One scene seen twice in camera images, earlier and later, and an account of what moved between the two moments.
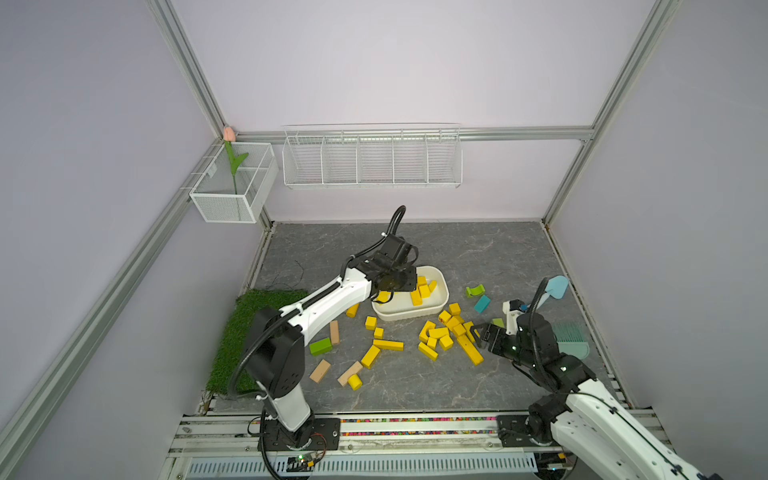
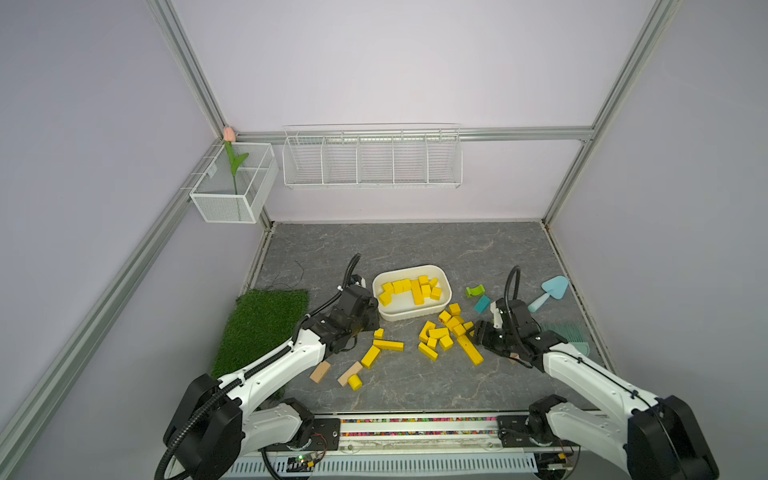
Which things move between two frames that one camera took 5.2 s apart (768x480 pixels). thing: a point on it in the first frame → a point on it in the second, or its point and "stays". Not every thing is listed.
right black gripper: (496, 332) stays
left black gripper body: (404, 279) → (368, 322)
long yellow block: (416, 298) stays
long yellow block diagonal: (470, 349) stays
